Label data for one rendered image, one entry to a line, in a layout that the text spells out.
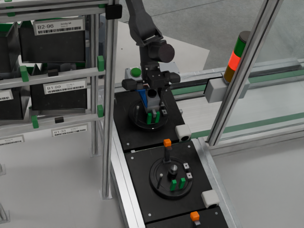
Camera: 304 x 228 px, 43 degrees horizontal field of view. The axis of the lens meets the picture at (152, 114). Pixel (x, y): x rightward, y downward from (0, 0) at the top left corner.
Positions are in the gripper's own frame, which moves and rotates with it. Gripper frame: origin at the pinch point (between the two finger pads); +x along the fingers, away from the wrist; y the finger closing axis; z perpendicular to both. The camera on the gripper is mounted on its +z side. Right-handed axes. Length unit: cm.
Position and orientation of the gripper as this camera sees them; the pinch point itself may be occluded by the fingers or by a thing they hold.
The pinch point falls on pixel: (152, 96)
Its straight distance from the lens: 127.6
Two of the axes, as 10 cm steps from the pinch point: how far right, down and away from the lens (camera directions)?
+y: 9.5, -1.7, 2.6
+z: 3.0, 2.6, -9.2
